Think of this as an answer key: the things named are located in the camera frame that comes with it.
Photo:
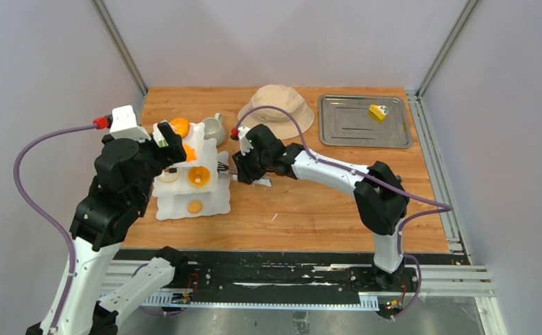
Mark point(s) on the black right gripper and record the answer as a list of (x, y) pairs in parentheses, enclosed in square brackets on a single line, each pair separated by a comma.
[(245, 174)]

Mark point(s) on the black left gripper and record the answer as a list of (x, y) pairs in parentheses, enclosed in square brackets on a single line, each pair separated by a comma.
[(176, 149)]

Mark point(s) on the orange star cookie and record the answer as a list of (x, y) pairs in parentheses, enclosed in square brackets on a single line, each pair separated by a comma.
[(190, 153)]

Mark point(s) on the white chocolate donut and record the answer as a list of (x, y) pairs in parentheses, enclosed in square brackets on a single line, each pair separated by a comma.
[(169, 175)]

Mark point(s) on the orange frosted donut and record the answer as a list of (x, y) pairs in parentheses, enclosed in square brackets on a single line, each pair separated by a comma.
[(199, 176)]

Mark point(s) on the white tiered dessert stand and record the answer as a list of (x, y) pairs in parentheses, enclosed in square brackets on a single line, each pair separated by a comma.
[(172, 198)]

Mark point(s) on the metal food tongs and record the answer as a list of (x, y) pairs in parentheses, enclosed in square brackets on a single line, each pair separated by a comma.
[(232, 172)]

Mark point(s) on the small orange round biscuit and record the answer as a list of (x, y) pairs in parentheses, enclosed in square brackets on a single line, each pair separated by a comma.
[(194, 207)]

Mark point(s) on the orange macaron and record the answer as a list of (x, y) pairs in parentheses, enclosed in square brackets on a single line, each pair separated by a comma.
[(181, 126)]

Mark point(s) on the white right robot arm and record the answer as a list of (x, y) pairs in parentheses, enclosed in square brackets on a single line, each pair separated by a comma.
[(380, 208)]

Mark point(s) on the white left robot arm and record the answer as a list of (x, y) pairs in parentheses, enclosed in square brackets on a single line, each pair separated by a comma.
[(118, 196)]

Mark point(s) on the white ceramic mug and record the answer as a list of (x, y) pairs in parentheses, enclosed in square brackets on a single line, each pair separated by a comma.
[(214, 129)]

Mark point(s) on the beige bucket hat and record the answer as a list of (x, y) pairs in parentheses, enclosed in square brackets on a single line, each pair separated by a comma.
[(286, 98)]

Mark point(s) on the metal serving tray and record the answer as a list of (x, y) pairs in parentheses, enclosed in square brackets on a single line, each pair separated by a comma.
[(344, 120)]

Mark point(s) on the yellow cake slice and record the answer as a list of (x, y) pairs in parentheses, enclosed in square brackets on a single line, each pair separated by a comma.
[(378, 113)]

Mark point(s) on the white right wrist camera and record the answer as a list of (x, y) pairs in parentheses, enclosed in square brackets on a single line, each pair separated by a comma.
[(239, 134)]

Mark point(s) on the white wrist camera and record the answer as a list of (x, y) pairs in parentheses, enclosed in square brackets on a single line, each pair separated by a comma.
[(239, 134), (122, 123)]

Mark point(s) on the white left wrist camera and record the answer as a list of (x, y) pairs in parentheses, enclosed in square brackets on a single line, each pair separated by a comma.
[(122, 123)]

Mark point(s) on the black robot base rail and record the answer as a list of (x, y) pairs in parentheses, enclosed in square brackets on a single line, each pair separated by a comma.
[(316, 281)]

